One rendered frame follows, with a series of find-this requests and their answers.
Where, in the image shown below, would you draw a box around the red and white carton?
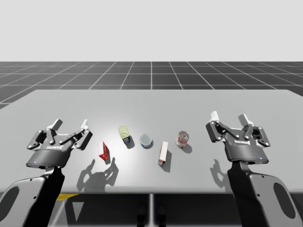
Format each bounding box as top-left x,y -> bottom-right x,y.
158,141 -> 169,166

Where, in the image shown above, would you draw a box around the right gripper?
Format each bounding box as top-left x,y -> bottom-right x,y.
205,110 -> 271,166

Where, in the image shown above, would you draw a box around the red and white can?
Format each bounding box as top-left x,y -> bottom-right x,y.
175,131 -> 190,148

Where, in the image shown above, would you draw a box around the green and blue rectangular can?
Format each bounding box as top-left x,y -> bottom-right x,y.
118,125 -> 133,145

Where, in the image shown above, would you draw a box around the blue flat can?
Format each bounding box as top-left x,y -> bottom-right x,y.
139,133 -> 154,149

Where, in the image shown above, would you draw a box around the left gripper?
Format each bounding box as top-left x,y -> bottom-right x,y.
25,118 -> 93,169

